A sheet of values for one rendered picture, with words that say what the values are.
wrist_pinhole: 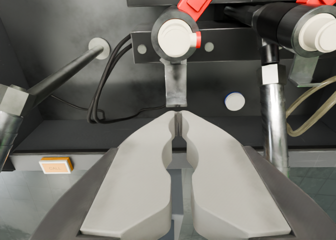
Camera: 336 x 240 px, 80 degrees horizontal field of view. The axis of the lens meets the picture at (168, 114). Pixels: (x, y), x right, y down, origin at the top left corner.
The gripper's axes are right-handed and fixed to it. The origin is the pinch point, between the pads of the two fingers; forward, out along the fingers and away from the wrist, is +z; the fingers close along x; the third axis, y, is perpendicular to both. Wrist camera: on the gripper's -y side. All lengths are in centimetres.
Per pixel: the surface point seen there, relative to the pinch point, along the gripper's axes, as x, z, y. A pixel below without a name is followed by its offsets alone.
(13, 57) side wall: -31.1, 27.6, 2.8
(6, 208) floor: -169, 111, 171
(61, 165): -20.6, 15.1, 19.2
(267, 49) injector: 7.5, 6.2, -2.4
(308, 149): 22.8, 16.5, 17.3
